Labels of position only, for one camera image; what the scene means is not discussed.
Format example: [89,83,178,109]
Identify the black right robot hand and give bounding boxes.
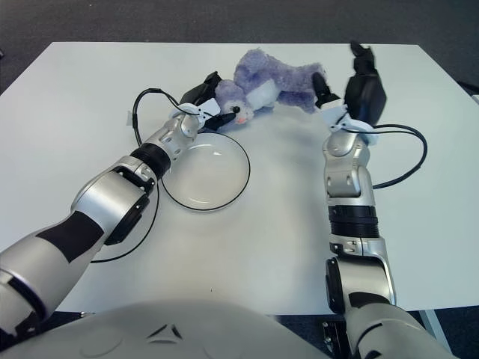
[312,41,388,125]

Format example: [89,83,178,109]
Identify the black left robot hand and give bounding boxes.
[179,70,240,131]

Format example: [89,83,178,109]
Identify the purple plush bunny doll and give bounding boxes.
[215,48,327,126]

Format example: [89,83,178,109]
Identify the white plate with black rim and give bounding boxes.
[160,131,251,214]

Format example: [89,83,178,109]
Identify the grey table leg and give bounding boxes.
[418,310,448,359]

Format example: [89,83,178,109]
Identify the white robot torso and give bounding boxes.
[7,298,330,359]

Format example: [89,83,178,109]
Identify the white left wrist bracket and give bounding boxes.
[170,99,222,130]

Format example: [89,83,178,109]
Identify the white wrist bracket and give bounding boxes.
[320,104,381,146]
[170,99,222,130]

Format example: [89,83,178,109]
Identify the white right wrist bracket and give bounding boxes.
[320,104,381,146]

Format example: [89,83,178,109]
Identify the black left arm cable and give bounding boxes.
[89,88,188,265]

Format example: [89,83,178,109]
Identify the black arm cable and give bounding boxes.
[368,125,428,190]
[89,88,188,265]

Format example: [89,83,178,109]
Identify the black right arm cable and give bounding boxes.
[368,125,428,190]

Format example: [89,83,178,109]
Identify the black metal stand bracket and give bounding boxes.
[321,320,355,359]

